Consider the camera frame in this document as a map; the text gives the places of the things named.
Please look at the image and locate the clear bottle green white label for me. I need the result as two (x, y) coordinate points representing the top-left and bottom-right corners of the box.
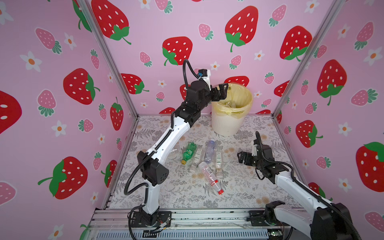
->
(215, 152), (223, 179)

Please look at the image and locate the clear bottle red cap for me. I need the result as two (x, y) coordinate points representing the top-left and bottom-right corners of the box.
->
(198, 162), (224, 195)

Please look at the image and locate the green bottle yellow cap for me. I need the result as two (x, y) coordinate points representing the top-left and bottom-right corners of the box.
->
(181, 142), (197, 165)

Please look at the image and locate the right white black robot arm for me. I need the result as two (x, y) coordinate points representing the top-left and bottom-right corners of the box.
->
(237, 145), (361, 240)

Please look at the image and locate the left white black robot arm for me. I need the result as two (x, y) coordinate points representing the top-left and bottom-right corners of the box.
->
(124, 80), (229, 226)

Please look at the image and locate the white bin with yellow liner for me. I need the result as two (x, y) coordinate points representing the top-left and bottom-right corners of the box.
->
(212, 83), (253, 137)

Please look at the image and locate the clear bluish bottle upright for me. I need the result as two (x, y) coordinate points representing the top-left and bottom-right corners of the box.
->
(204, 140), (216, 164)

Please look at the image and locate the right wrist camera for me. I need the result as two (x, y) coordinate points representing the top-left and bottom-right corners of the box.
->
(252, 139), (259, 156)

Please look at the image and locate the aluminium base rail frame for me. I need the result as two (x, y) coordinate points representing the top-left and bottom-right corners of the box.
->
(80, 207), (304, 240)

